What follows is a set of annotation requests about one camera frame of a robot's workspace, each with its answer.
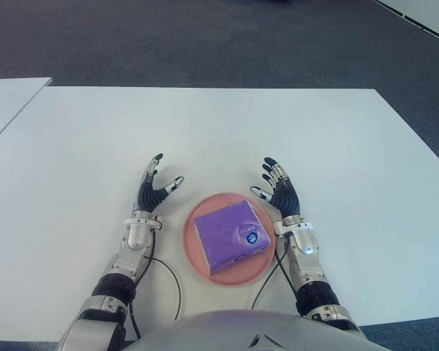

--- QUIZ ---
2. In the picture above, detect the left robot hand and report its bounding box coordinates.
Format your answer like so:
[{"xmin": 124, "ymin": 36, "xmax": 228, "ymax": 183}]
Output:
[{"xmin": 133, "ymin": 153, "xmax": 185, "ymax": 214}]

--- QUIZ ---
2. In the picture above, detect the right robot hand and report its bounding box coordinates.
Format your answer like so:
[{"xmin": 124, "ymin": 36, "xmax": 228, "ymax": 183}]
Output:
[{"xmin": 249, "ymin": 156, "xmax": 301, "ymax": 219}]

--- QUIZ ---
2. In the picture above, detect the purple tissue paper pack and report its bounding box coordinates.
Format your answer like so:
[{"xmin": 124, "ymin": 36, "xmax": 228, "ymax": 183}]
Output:
[{"xmin": 193, "ymin": 200, "xmax": 272, "ymax": 276}]

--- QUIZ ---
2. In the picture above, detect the pink round plate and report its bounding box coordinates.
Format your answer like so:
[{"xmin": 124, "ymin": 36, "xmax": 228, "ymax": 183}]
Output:
[{"xmin": 182, "ymin": 192, "xmax": 278, "ymax": 287}]

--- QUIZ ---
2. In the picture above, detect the silver robot torso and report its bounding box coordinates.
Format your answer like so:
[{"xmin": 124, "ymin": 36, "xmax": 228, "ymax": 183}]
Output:
[{"xmin": 122, "ymin": 309, "xmax": 389, "ymax": 351}]

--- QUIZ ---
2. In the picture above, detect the white side table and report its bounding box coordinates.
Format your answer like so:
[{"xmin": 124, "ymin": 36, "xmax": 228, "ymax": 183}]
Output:
[{"xmin": 0, "ymin": 76, "xmax": 54, "ymax": 150}]

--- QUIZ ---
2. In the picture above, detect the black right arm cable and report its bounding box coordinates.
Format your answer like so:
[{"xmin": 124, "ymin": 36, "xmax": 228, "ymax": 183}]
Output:
[{"xmin": 249, "ymin": 233, "xmax": 300, "ymax": 312}]

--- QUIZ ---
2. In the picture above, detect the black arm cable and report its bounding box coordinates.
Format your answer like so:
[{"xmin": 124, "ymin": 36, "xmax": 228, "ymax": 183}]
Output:
[
  {"xmin": 130, "ymin": 255, "xmax": 183, "ymax": 339},
  {"xmin": 249, "ymin": 233, "xmax": 300, "ymax": 312}
]

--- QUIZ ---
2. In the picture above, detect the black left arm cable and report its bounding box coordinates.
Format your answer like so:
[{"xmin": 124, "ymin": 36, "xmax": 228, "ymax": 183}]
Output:
[{"xmin": 130, "ymin": 255, "xmax": 183, "ymax": 339}]

